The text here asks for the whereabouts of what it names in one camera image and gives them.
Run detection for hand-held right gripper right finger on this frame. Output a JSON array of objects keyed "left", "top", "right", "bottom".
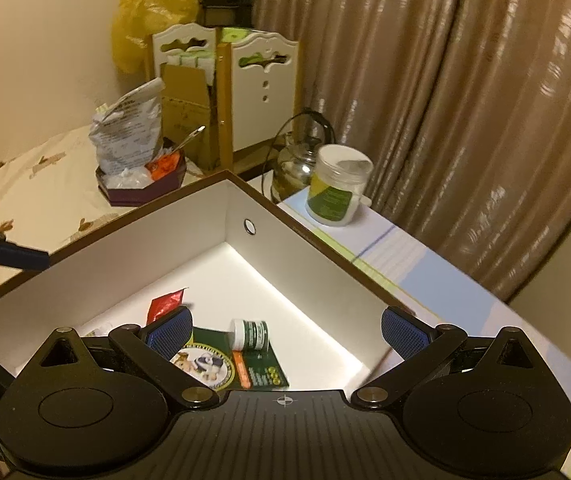
[{"left": 350, "top": 305, "right": 543, "bottom": 407}]

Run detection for dark green packet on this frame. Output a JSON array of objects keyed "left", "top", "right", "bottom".
[{"left": 168, "top": 326, "right": 290, "bottom": 392}]

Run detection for orange snack packet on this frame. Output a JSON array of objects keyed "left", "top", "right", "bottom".
[{"left": 145, "top": 154, "right": 181, "bottom": 181}]

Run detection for cardboard box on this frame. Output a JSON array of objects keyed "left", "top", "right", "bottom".
[{"left": 160, "top": 62, "right": 221, "bottom": 171}]

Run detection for beige curtain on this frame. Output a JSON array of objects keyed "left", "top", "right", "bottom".
[{"left": 252, "top": 0, "right": 571, "bottom": 306}]

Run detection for metal spoon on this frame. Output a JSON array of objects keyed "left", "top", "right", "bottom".
[{"left": 168, "top": 126, "right": 206, "bottom": 153}]

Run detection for beige floral cloth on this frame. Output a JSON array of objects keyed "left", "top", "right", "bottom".
[{"left": 0, "top": 122, "right": 221, "bottom": 311}]

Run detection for white carved chair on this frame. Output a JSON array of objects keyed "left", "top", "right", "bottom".
[{"left": 152, "top": 24, "right": 217, "bottom": 91}]

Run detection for green packs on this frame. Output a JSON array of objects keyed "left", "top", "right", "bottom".
[{"left": 175, "top": 27, "right": 261, "bottom": 68}]

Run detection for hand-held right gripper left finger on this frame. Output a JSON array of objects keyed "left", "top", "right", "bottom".
[{"left": 28, "top": 306, "right": 220, "bottom": 406}]

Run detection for purple octagonal box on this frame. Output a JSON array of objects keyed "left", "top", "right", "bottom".
[{"left": 95, "top": 152, "right": 187, "bottom": 207}]

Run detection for checkered cloth desktop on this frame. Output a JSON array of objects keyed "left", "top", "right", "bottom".
[{"left": 275, "top": 187, "right": 571, "bottom": 476}]

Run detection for clear plastic bag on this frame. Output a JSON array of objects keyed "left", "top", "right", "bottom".
[{"left": 102, "top": 167, "right": 153, "bottom": 188}]

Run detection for white lidded jar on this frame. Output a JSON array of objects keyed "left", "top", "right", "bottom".
[{"left": 307, "top": 144, "right": 373, "bottom": 227}]

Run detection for glass kettle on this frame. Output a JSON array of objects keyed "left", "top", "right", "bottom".
[{"left": 262, "top": 108, "right": 339, "bottom": 203}]

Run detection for white carved chair two holes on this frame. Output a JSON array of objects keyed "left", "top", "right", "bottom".
[{"left": 218, "top": 31, "right": 300, "bottom": 161}]

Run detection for red packet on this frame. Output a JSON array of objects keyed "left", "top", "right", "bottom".
[{"left": 145, "top": 287, "right": 188, "bottom": 326}]

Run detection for yellow plastic bag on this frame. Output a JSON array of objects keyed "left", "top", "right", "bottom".
[{"left": 111, "top": 0, "right": 201, "bottom": 75}]

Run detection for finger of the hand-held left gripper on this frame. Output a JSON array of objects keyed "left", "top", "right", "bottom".
[{"left": 0, "top": 206, "right": 51, "bottom": 281}]

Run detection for silver foil bag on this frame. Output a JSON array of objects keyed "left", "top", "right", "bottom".
[{"left": 89, "top": 77, "right": 164, "bottom": 176}]

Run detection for brown storage box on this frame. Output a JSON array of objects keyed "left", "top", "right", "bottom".
[{"left": 0, "top": 170, "right": 439, "bottom": 396}]

